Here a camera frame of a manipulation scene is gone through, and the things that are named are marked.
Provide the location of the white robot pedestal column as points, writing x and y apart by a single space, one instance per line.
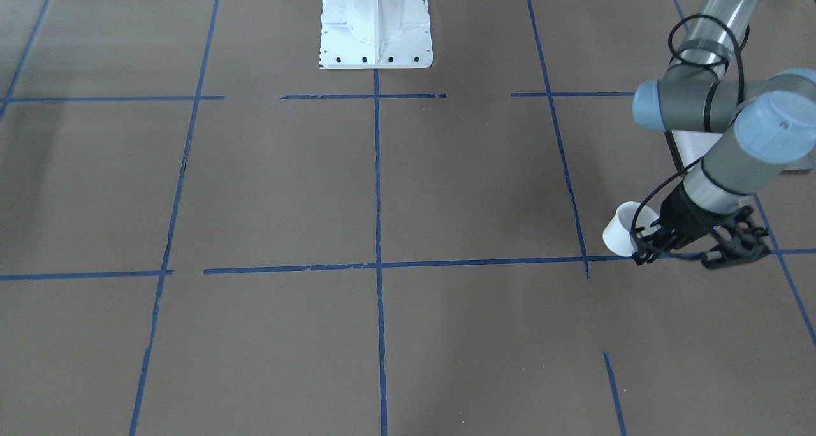
358 34

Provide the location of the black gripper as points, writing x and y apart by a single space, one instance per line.
684 217

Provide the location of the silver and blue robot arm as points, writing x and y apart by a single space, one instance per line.
764 127

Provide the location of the brown paper table cover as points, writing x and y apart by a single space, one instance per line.
204 233

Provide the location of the white ceramic cup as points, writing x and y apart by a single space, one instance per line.
616 235

